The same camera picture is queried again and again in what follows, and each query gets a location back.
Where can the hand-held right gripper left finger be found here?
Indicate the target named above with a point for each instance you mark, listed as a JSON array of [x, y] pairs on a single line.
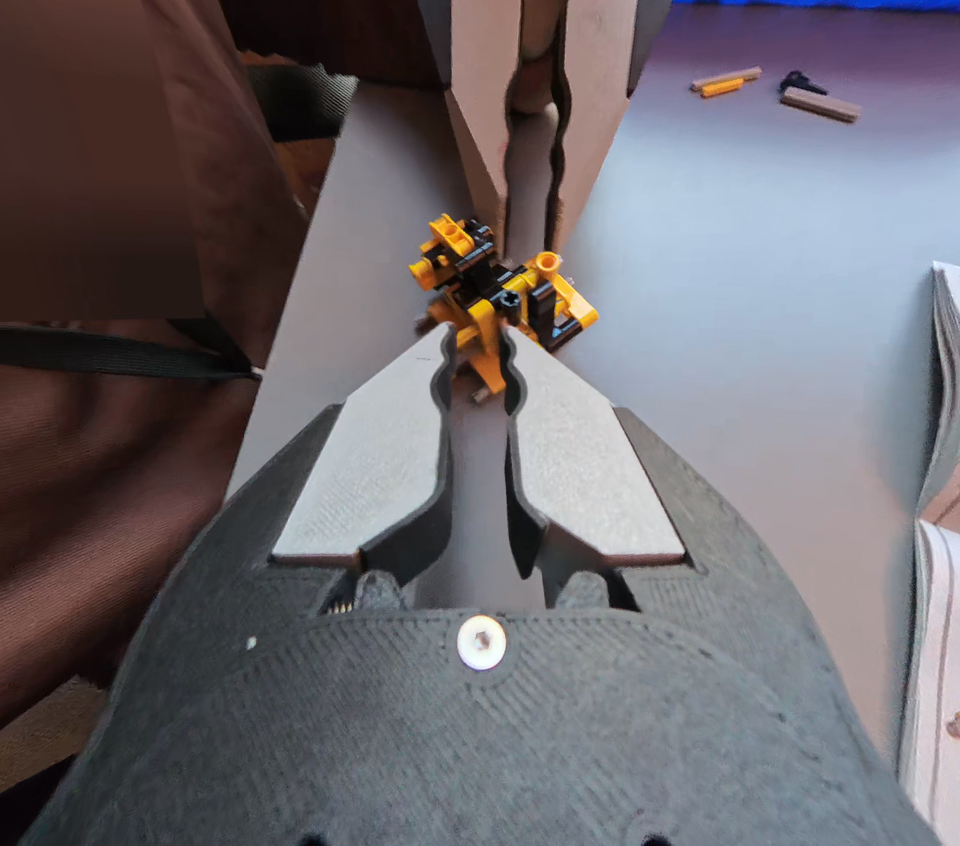
[[367, 471]]

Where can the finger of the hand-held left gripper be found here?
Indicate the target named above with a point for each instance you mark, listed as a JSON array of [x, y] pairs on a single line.
[[596, 74], [480, 74]]

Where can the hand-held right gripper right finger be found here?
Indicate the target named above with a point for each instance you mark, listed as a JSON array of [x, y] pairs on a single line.
[[592, 479]]

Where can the short yellow lego beam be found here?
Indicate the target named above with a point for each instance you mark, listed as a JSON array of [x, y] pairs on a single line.
[[721, 87]]

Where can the yellow and black lego model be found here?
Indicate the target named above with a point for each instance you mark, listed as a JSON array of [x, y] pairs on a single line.
[[487, 291]]

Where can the lego instruction booklet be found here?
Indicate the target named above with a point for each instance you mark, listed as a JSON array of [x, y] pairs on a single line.
[[934, 636]]

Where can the small black lego piece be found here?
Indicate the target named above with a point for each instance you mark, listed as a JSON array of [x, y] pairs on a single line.
[[799, 81]]

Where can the tan lego beam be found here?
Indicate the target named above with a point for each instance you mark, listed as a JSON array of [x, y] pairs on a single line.
[[821, 105], [727, 76]]

